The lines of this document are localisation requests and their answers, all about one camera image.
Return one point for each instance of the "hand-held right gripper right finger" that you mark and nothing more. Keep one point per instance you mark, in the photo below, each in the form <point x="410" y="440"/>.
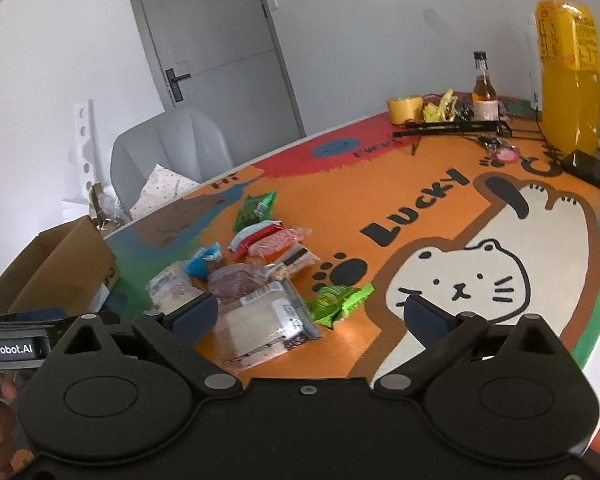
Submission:
<point x="426" y="321"/>

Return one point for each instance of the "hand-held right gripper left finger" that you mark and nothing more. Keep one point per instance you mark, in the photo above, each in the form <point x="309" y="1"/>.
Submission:
<point x="195" y="316"/>

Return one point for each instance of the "white snack packet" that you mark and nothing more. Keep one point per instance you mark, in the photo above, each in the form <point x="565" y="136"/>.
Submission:
<point x="172" y="290"/>

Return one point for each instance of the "purple cake snack packet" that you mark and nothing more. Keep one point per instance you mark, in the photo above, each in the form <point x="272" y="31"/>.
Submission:
<point x="235" y="284"/>

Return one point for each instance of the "small blue snack packet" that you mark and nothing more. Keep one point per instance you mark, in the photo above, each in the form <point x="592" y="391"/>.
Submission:
<point x="204" y="260"/>

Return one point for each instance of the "large clear snack packet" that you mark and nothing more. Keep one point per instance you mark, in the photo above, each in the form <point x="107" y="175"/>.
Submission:
<point x="265" y="322"/>

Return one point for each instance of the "bright green snack packet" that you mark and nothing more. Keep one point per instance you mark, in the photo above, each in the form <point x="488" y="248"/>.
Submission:
<point x="336" y="302"/>

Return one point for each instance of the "brown cardboard box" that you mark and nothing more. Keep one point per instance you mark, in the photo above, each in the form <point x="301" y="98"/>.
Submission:
<point x="60" y="265"/>

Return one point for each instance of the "blue and red snack packet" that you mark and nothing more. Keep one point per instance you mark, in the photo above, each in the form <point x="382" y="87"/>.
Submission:
<point x="250" y="236"/>

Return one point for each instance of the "pink wafer snack packet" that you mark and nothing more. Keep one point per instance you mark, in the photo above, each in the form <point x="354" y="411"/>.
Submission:
<point x="279" y="244"/>

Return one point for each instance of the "beige cracker snack packet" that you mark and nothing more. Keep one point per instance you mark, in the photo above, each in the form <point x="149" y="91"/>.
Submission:
<point x="301" y="260"/>

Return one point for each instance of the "dark green snack packet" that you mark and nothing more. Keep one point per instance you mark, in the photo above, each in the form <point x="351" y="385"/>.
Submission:
<point x="254" y="210"/>

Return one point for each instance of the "white dotted pillow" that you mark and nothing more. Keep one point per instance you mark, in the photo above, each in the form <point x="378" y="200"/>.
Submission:
<point x="165" y="190"/>

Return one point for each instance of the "grey chair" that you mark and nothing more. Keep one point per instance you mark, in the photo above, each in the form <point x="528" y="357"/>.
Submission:
<point x="180" y="140"/>

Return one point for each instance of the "bunch of keys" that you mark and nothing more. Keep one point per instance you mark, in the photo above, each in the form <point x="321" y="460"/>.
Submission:
<point x="500" y="150"/>

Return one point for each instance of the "black metal rack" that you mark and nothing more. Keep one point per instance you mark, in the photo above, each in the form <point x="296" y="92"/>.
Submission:
<point x="450" y="128"/>

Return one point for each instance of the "white perforated board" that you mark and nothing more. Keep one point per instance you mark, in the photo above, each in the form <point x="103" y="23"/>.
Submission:
<point x="84" y="150"/>

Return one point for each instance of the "yellow-green plastic bag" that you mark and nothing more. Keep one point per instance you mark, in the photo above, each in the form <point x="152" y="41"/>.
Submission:
<point x="437" y="109"/>

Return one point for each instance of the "yellow tape roll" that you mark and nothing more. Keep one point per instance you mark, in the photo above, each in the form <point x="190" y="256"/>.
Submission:
<point x="404" y="109"/>

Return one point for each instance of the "black box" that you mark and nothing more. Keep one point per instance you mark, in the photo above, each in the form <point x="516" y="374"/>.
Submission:
<point x="597" y="167"/>

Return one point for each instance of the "glass bottle with amber drink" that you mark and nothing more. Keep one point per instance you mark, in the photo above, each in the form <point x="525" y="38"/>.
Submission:
<point x="484" y="95"/>

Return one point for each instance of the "large orange juice bottle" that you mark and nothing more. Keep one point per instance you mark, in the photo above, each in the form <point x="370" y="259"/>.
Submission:
<point x="570" y="90"/>

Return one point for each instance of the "grey door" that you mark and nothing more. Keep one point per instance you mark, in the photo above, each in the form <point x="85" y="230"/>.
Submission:
<point x="215" y="35"/>

